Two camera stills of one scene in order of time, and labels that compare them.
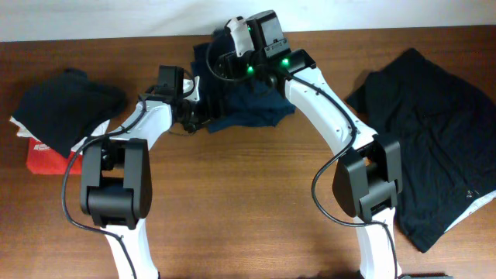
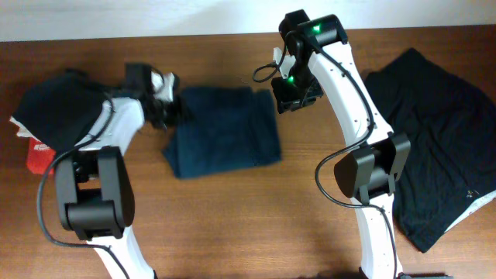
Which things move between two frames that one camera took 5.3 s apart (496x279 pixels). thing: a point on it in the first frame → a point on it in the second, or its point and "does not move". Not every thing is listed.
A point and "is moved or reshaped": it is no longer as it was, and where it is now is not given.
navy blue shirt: (228, 105) is moved or reshaped
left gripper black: (207, 113) → (180, 112)
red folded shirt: (42, 159) does not move
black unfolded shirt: (446, 128) does not move
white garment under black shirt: (477, 204) does not move
